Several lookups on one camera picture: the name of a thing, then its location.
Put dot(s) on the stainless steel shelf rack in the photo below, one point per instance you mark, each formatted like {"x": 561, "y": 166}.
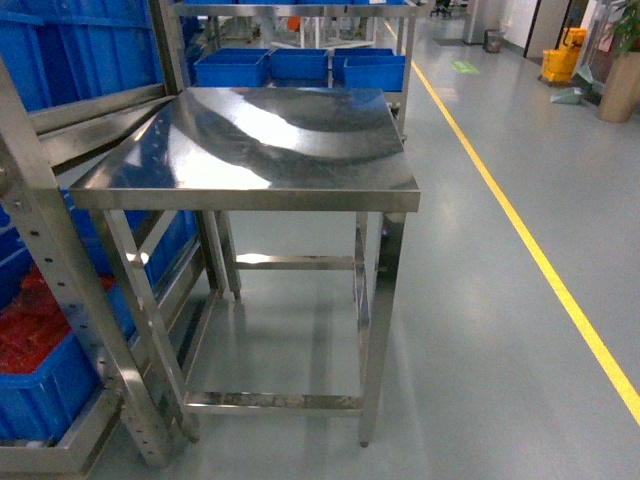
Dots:
{"x": 32, "y": 147}

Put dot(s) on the blue bin with red parts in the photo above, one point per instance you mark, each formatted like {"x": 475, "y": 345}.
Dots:
{"x": 46, "y": 378}

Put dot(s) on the small stainless steel table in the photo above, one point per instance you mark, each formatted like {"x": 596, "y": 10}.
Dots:
{"x": 212, "y": 151}

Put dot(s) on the yellow mop bucket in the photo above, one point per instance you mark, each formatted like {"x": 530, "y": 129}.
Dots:
{"x": 558, "y": 64}

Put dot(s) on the potted green plant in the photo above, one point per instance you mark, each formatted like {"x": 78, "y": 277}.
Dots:
{"x": 621, "y": 93}

